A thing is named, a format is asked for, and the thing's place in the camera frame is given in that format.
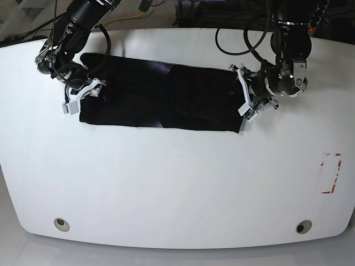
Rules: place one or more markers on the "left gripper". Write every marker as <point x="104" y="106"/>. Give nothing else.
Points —
<point x="283" y="78"/>

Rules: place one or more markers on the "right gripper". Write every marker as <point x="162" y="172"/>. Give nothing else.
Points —
<point x="59" y="65"/>

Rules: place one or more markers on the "black printed T-shirt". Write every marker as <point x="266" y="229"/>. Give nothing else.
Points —
<point x="143" y="93"/>

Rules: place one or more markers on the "white power strip red light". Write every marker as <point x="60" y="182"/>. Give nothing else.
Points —
<point x="317" y="9"/>

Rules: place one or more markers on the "red tape rectangle marker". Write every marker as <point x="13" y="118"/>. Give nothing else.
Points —
<point x="328" y="173"/>

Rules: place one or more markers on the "right table grommet hole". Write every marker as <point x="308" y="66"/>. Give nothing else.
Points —
<point x="304" y="227"/>

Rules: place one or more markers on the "table grommet hole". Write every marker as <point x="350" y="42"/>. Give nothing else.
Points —
<point x="304" y="227"/>
<point x="61" y="225"/>

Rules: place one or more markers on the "left table grommet hole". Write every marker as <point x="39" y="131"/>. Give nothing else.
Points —
<point x="61" y="225"/>

